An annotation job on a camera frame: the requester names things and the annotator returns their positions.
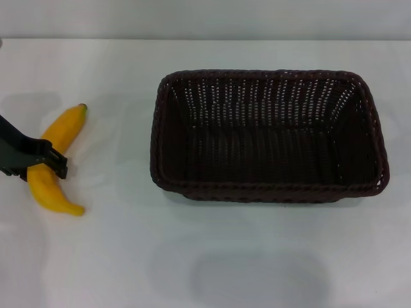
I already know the yellow banana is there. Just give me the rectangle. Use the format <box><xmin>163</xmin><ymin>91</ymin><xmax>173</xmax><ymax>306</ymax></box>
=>
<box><xmin>26</xmin><ymin>103</ymin><xmax>89</xmax><ymax>218</ymax></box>

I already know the dark brown woven basket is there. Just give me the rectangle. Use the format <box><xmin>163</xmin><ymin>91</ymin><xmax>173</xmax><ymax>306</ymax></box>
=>
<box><xmin>148</xmin><ymin>68</ymin><xmax>390</xmax><ymax>204</ymax></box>

